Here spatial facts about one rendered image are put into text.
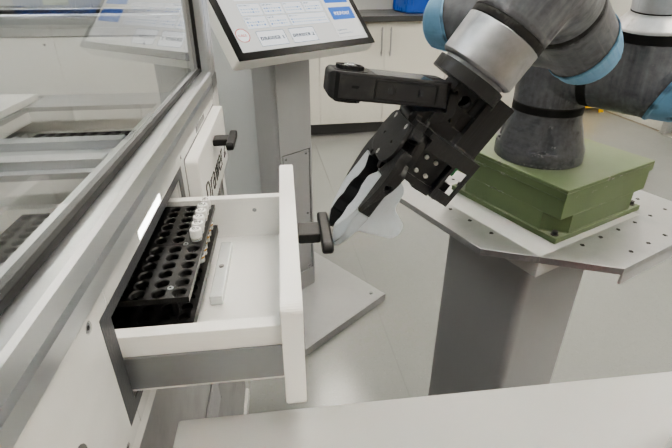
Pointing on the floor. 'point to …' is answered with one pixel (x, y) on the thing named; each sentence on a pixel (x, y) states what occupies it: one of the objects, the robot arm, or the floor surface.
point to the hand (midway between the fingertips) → (333, 221)
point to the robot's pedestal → (502, 310)
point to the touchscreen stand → (356, 292)
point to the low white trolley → (463, 420)
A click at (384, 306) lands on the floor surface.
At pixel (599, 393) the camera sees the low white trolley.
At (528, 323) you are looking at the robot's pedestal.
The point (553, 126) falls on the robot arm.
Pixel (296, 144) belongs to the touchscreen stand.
